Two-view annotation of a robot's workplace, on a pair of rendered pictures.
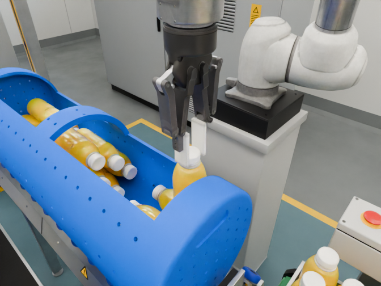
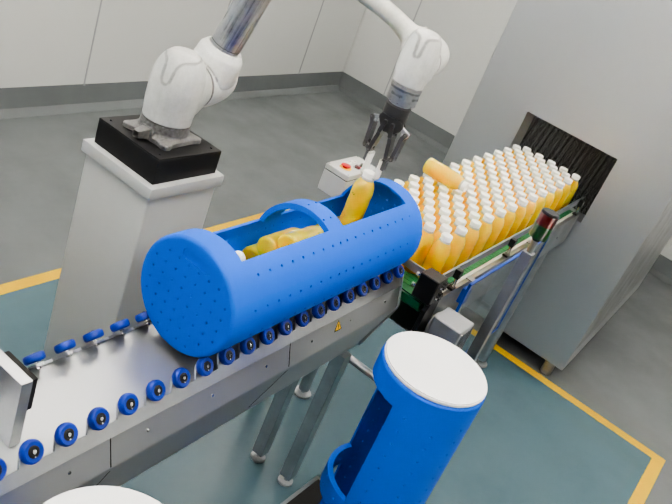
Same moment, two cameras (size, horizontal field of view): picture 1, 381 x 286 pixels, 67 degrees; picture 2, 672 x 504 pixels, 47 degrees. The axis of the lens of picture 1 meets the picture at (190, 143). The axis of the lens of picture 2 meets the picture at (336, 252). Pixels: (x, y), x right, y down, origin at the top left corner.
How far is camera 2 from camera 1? 235 cm
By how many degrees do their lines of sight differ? 87
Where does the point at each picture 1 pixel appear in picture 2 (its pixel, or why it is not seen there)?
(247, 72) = (187, 114)
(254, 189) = not seen: hidden behind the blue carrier
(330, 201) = (17, 254)
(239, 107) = (195, 154)
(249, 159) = (199, 203)
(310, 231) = not seen: hidden behind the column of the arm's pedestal
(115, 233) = (404, 223)
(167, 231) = (410, 202)
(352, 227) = (351, 174)
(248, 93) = (183, 136)
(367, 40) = not seen: outside the picture
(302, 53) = (221, 77)
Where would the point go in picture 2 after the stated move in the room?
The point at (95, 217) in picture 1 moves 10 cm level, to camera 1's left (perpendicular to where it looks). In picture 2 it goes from (394, 228) to (400, 246)
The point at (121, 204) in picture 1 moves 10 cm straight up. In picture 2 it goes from (396, 211) to (409, 181)
